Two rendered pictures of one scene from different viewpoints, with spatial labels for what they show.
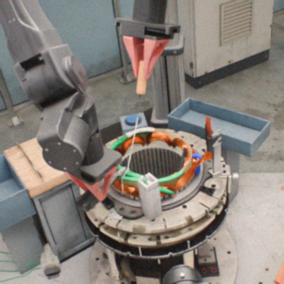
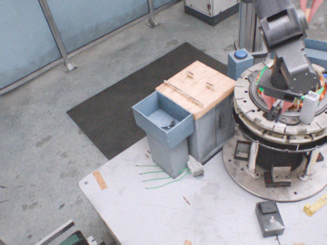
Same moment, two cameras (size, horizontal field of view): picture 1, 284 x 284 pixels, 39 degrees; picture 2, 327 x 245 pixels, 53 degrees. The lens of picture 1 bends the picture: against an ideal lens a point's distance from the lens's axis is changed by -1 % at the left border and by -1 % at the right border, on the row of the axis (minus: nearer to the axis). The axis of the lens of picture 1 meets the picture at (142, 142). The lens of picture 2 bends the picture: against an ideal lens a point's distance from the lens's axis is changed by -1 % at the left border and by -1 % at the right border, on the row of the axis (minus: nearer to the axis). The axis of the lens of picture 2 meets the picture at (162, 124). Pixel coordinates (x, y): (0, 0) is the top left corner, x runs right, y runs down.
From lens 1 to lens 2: 0.45 m
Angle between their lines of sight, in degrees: 10
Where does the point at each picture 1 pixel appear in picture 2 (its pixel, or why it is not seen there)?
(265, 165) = not seen: hidden behind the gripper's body
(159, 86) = (248, 26)
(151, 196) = (314, 107)
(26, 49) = (274, 7)
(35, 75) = (278, 26)
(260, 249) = not seen: outside the picture
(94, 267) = (230, 166)
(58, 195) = (207, 116)
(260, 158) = not seen: hidden behind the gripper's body
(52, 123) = (299, 60)
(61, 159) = (301, 85)
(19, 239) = (177, 153)
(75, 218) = (213, 132)
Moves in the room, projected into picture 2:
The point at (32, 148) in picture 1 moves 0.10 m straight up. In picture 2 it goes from (177, 83) to (174, 59)
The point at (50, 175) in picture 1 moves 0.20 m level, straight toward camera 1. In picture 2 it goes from (205, 102) to (247, 142)
